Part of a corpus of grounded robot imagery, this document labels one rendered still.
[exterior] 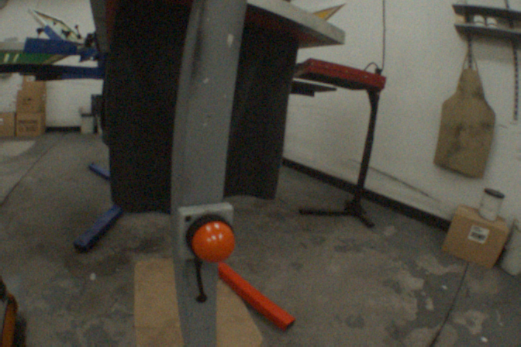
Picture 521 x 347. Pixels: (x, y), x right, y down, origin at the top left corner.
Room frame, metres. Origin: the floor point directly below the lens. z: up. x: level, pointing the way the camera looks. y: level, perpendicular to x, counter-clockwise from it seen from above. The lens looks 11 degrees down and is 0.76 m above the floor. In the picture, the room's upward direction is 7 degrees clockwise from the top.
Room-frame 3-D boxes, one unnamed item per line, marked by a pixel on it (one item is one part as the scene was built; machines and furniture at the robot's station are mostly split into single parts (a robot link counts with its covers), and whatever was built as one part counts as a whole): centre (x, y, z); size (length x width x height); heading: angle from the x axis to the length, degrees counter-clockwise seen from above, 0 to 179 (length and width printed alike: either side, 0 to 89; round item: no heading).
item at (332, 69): (1.74, -0.50, 1.06); 0.61 x 0.46 x 0.12; 96
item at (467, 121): (1.45, -1.61, 1.06); 0.53 x 0.07 x 1.05; 36
